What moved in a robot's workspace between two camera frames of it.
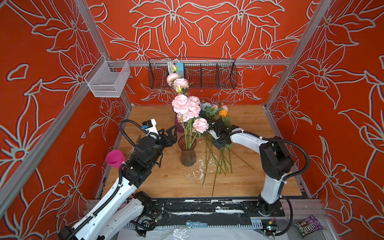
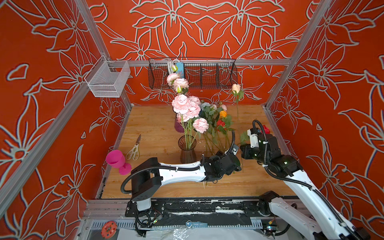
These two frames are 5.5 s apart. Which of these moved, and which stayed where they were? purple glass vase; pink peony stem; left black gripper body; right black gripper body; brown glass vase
Moved: left black gripper body; right black gripper body
Stayed: purple glass vase; pink peony stem; brown glass vase
